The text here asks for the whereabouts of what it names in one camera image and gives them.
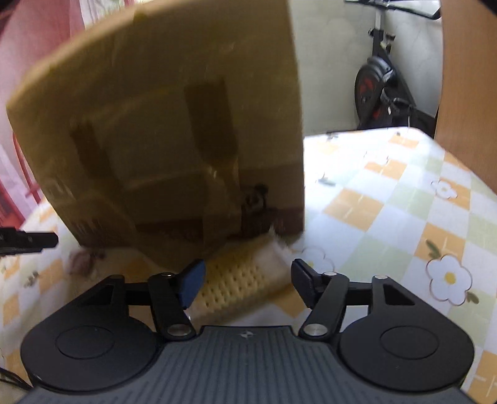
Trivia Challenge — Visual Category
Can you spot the checkered flower tablecloth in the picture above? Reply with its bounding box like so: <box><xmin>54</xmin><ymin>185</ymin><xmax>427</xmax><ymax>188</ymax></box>
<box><xmin>0</xmin><ymin>126</ymin><xmax>497</xmax><ymax>389</ymax></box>

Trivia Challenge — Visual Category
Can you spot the black exercise bike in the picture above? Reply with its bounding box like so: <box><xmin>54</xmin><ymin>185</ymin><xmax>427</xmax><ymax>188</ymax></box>
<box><xmin>344</xmin><ymin>0</ymin><xmax>441</xmax><ymax>131</ymax></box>

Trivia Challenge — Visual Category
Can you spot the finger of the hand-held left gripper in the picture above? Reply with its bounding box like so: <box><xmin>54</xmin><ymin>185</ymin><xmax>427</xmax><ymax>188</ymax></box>
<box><xmin>0</xmin><ymin>228</ymin><xmax>59</xmax><ymax>256</ymax></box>

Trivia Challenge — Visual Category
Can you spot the yellow cracker packet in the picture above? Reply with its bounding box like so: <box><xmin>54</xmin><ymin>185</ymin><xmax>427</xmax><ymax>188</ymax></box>
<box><xmin>188</xmin><ymin>227</ymin><xmax>296</xmax><ymax>323</ymax></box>

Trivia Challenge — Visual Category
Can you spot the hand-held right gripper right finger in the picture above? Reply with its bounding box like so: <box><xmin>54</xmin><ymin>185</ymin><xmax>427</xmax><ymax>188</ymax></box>
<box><xmin>291</xmin><ymin>258</ymin><xmax>422</xmax><ymax>340</ymax></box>

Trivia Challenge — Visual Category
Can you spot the printed wall tapestry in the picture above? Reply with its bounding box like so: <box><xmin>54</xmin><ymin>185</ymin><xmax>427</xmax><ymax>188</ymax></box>
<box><xmin>0</xmin><ymin>0</ymin><xmax>90</xmax><ymax>226</ymax></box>

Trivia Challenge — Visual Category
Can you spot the brown cardboard box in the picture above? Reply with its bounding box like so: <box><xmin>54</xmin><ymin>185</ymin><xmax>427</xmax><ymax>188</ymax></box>
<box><xmin>6</xmin><ymin>0</ymin><xmax>305</xmax><ymax>273</ymax></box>

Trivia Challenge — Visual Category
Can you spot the black cable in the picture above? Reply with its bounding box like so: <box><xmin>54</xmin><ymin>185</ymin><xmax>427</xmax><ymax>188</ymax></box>
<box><xmin>0</xmin><ymin>365</ymin><xmax>34</xmax><ymax>390</ymax></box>

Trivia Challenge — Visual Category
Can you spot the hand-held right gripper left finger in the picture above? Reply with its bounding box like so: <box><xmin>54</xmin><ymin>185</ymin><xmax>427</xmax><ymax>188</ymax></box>
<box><xmin>70</xmin><ymin>259</ymin><xmax>206</xmax><ymax>340</ymax></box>

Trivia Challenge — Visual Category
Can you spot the brown wooden board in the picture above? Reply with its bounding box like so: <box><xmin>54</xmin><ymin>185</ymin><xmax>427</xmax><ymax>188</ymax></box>
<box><xmin>433</xmin><ymin>0</ymin><xmax>497</xmax><ymax>183</ymax></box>

